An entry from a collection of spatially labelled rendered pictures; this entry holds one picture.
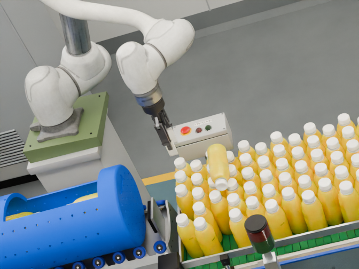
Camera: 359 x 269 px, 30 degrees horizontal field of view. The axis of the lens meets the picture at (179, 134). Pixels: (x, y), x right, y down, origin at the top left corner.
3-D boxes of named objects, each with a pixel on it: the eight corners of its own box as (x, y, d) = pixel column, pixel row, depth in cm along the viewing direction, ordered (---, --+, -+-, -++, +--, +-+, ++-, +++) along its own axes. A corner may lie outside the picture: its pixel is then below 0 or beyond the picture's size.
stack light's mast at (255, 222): (257, 251, 194) (242, 216, 184) (278, 246, 193) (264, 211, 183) (259, 269, 190) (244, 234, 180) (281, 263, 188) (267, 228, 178)
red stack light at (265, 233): (247, 227, 188) (243, 219, 185) (269, 222, 186) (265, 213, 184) (249, 245, 183) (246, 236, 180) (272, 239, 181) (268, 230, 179)
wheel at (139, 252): (132, 246, 229) (130, 247, 228) (144, 243, 229) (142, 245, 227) (135, 259, 230) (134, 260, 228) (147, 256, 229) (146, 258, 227)
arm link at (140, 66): (142, 100, 210) (172, 75, 214) (123, 61, 200) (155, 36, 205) (122, 90, 217) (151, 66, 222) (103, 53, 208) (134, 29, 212)
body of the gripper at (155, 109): (140, 94, 223) (149, 114, 229) (139, 110, 216) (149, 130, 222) (161, 87, 221) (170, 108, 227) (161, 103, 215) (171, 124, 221)
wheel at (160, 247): (152, 241, 228) (151, 243, 226) (164, 238, 227) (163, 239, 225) (156, 254, 228) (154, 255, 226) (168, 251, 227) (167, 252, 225)
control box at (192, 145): (181, 144, 256) (172, 125, 250) (231, 131, 252) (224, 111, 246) (181, 163, 248) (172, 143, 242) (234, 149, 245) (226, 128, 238)
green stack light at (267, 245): (251, 238, 191) (247, 228, 188) (273, 233, 189) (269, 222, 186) (254, 256, 186) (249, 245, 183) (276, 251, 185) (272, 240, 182)
